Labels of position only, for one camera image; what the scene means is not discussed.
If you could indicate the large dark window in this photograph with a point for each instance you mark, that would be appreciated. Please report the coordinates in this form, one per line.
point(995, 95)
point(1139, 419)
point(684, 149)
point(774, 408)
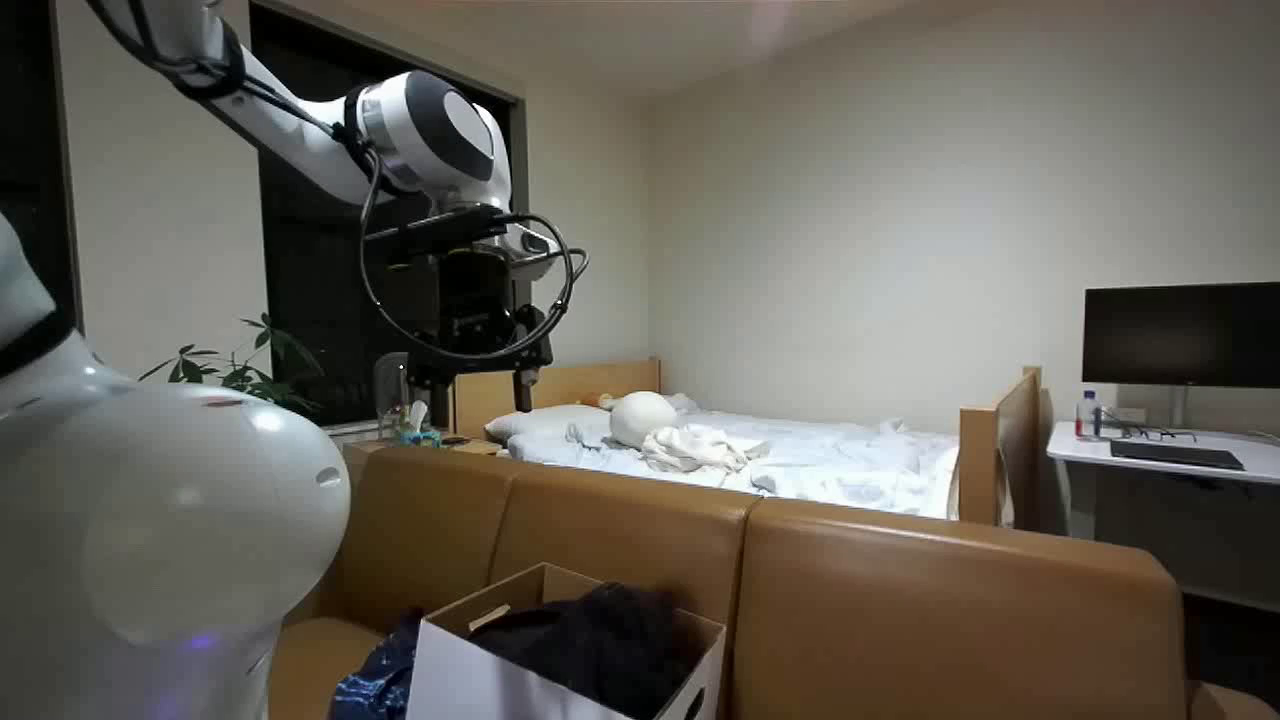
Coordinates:
point(313, 283)

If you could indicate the glass dome jar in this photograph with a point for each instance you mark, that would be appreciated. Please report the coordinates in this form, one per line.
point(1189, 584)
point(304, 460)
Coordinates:
point(389, 395)

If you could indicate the narrow dark window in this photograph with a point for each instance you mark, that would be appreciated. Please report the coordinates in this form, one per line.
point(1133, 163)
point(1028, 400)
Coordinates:
point(33, 144)

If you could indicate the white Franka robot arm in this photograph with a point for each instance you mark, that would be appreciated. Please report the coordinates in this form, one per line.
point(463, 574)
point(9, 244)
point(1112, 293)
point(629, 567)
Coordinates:
point(146, 534)

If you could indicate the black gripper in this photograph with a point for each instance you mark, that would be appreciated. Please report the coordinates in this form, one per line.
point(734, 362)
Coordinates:
point(477, 307)

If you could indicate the white desk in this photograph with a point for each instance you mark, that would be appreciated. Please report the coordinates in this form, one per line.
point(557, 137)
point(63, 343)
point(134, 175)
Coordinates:
point(1174, 520)

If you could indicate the tan leather sofa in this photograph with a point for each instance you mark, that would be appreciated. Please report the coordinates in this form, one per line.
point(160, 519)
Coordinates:
point(905, 614)

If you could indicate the white cardboard box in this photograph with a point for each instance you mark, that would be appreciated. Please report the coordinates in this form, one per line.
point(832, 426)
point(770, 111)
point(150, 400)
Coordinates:
point(464, 680)

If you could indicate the black computer monitor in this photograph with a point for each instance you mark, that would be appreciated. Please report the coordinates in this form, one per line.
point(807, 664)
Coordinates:
point(1183, 332)

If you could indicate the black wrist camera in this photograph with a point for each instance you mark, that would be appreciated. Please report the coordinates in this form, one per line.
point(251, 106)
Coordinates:
point(432, 239)

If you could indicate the clear water bottle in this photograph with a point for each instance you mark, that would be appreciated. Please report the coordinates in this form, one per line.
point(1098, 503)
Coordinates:
point(1090, 419)

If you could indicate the black jersey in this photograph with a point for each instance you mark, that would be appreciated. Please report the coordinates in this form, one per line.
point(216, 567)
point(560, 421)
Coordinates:
point(602, 645)

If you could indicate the wooden bed with white sheets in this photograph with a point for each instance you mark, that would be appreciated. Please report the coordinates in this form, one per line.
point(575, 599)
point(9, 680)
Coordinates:
point(852, 460)

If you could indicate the blue patterned cloth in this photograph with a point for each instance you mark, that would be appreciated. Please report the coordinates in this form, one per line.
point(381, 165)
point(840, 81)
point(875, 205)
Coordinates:
point(379, 673)

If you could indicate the green potted plant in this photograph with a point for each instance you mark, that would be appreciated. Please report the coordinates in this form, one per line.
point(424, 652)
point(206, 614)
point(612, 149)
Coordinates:
point(244, 374)

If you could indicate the round white plush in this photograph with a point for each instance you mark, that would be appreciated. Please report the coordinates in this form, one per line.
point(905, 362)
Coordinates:
point(642, 419)

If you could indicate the white pillow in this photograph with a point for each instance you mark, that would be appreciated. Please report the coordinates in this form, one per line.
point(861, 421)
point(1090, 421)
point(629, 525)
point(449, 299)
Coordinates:
point(545, 426)

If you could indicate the crumpled white cloth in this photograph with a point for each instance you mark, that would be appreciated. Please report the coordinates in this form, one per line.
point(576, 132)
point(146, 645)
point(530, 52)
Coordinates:
point(703, 448)

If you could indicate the black keyboard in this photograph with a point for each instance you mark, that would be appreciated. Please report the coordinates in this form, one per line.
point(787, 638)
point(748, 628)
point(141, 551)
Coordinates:
point(1177, 454)

